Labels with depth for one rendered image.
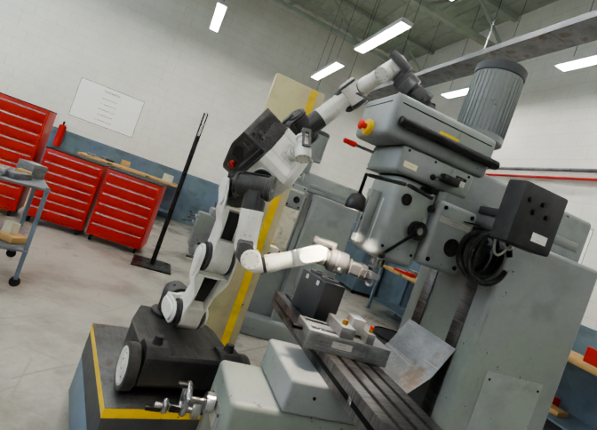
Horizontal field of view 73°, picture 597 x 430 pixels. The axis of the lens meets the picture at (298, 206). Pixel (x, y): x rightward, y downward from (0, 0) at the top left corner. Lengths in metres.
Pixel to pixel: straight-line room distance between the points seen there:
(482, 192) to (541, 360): 0.71
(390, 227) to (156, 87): 9.35
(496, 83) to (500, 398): 1.22
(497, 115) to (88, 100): 9.62
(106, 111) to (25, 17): 2.42
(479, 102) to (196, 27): 9.51
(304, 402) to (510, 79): 1.43
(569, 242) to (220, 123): 9.20
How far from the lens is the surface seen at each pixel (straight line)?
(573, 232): 2.12
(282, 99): 3.27
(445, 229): 1.64
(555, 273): 1.90
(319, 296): 1.92
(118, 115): 10.51
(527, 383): 1.97
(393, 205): 1.53
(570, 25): 4.34
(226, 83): 10.66
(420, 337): 1.90
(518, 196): 1.51
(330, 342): 1.59
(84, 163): 6.09
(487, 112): 1.80
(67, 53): 10.85
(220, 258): 1.97
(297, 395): 1.52
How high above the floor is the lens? 1.39
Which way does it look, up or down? level
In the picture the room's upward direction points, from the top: 20 degrees clockwise
